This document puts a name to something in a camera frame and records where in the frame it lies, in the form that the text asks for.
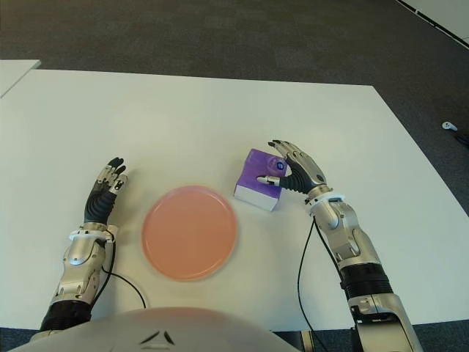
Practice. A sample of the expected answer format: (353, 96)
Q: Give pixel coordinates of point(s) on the purple tissue paper pack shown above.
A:
(254, 172)

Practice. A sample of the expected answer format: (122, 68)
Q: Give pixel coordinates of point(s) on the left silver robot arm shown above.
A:
(78, 256)

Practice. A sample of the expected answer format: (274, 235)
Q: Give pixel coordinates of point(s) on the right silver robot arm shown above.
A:
(351, 242)

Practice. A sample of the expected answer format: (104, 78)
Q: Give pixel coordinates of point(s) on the white controller on floor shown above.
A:
(448, 126)

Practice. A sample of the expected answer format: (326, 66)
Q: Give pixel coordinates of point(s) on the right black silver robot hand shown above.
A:
(308, 174)

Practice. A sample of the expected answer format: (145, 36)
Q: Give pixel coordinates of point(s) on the pink round plate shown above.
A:
(190, 232)

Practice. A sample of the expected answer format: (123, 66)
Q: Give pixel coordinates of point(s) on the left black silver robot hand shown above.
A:
(98, 205)

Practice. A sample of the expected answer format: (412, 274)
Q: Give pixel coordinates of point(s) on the grey robot torso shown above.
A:
(154, 330)

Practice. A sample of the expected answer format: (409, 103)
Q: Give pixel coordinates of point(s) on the white side table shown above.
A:
(14, 73)

